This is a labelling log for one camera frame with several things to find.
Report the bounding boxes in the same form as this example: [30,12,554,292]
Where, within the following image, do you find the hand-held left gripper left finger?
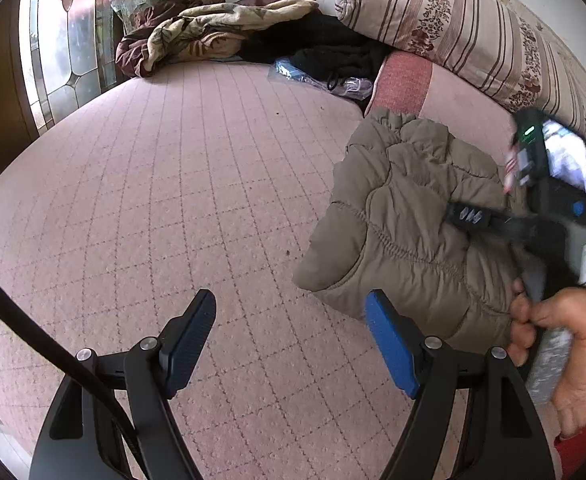
[48,288,217,480]

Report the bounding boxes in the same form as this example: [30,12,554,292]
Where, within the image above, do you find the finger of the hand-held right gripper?
[448,202,538,241]

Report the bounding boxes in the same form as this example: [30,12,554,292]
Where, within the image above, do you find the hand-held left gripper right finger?
[365,288,554,480]

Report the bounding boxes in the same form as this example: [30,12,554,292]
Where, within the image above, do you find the olive quilted hooded jacket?
[293,107,541,346]

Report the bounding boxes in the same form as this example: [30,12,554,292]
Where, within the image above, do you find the black clothes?
[240,12,391,93]

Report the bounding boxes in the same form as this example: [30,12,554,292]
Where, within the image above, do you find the person's right hand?
[510,280,586,439]

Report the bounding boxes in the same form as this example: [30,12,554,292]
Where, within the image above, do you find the pink pillow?
[365,50,518,128]

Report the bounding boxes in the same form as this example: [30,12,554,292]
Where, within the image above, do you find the pink quilted bed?
[0,57,586,480]

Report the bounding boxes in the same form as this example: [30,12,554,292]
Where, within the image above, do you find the striped floral folded quilt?
[335,0,586,133]

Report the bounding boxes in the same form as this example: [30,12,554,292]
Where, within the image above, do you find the clear blue plastic bag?
[268,57,374,102]

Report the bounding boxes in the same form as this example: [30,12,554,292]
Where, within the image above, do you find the brown beige blanket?
[115,0,321,78]

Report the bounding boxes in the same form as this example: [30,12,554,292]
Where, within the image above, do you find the stained glass window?
[20,0,121,136]

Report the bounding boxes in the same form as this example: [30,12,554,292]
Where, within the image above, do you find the black cable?
[0,255,141,466]

